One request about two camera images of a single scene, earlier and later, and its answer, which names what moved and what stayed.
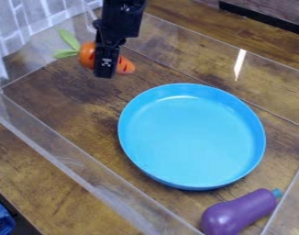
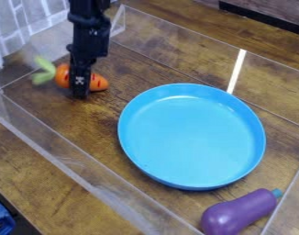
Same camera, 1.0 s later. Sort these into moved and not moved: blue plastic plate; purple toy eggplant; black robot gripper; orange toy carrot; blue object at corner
Moved: black robot gripper; orange toy carrot
Not moved: blue object at corner; purple toy eggplant; blue plastic plate
